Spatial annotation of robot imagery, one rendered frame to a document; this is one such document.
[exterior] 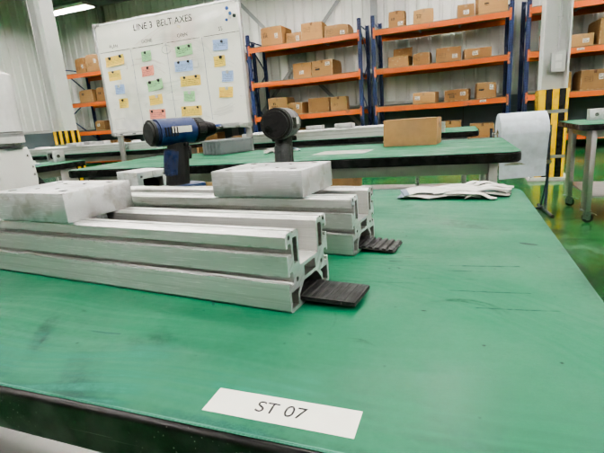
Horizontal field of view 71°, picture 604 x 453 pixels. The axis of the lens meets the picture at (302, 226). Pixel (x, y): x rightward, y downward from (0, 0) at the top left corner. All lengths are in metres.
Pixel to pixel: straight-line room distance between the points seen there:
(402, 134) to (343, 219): 2.00
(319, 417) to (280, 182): 0.39
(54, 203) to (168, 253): 0.19
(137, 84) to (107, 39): 0.48
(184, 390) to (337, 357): 0.12
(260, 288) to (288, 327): 0.06
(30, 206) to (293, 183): 0.36
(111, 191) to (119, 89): 3.83
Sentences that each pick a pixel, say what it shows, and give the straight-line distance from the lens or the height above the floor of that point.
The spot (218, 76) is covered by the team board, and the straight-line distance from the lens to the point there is 3.87.
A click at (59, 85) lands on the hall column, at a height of 1.89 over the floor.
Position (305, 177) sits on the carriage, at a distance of 0.62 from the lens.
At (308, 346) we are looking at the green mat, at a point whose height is 0.78.
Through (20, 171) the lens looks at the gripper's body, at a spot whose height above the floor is 0.91.
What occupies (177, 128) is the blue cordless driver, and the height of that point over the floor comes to 0.97.
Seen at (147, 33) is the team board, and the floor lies 1.80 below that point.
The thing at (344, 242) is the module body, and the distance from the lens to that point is 0.61.
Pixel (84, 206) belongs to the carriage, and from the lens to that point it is 0.65.
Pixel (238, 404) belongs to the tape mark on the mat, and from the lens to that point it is 0.33.
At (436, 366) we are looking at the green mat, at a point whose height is 0.78.
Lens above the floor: 0.97
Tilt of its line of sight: 14 degrees down
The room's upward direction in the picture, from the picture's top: 4 degrees counter-clockwise
